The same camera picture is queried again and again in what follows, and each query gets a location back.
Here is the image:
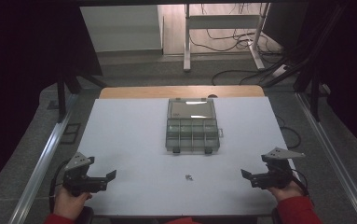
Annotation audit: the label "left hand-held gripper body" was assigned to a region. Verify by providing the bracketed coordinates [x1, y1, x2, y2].
[62, 151, 99, 198]

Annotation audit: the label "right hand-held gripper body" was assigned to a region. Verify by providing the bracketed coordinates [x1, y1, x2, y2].
[260, 147, 307, 190]

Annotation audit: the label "clear plastic compartment box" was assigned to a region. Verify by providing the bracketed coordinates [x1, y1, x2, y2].
[165, 97, 225, 155]

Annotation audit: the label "person's right hand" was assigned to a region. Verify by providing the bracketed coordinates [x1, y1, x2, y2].
[266, 180, 307, 203]

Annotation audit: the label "person's left hand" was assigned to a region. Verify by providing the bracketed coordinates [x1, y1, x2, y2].
[52, 186, 93, 222]

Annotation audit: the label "white table board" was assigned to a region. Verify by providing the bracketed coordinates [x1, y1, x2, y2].
[73, 96, 314, 217]

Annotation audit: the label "dark floor socket plate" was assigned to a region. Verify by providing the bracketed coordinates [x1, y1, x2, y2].
[59, 122, 82, 146]

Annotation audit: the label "person's red top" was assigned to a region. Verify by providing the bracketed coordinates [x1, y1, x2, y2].
[163, 217, 204, 224]

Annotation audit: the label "black metal stand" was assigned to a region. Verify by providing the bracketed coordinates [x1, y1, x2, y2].
[292, 66, 332, 123]
[55, 68, 108, 124]

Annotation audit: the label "white power strip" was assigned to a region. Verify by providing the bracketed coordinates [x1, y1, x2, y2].
[271, 63, 290, 78]

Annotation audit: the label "black curtain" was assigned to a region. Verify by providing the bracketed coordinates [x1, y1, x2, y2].
[303, 0, 357, 155]
[0, 0, 103, 201]

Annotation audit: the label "white cabinet panel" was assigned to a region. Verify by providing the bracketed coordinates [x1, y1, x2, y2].
[79, 5, 164, 53]

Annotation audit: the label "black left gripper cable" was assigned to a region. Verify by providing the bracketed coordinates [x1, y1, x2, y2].
[48, 159, 72, 214]

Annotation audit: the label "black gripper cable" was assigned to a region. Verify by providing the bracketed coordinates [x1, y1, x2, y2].
[290, 167, 310, 198]
[48, 159, 72, 214]

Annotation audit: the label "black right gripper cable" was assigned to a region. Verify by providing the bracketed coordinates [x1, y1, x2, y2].
[290, 167, 310, 198]

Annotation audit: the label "aluminium floor rail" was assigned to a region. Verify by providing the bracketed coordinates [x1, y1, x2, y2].
[8, 92, 79, 224]
[295, 92, 357, 224]

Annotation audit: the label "black looped floor cable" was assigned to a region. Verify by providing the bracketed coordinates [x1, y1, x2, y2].
[274, 115, 302, 150]

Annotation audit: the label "tangled black floor cables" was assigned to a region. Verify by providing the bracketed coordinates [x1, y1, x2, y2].
[187, 3, 285, 64]

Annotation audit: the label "white desk frame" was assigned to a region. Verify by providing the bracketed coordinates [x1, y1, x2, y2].
[183, 3, 271, 73]

